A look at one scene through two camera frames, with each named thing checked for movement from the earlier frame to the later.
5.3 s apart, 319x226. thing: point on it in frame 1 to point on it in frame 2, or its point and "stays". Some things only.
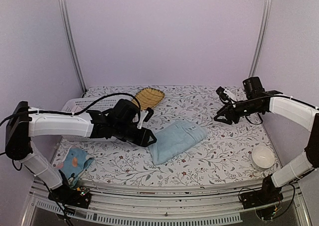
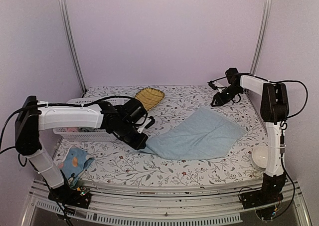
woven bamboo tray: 148,97 stays
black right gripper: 229,112 to 219,99
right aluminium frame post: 268,1 stays
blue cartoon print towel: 75,163 stays
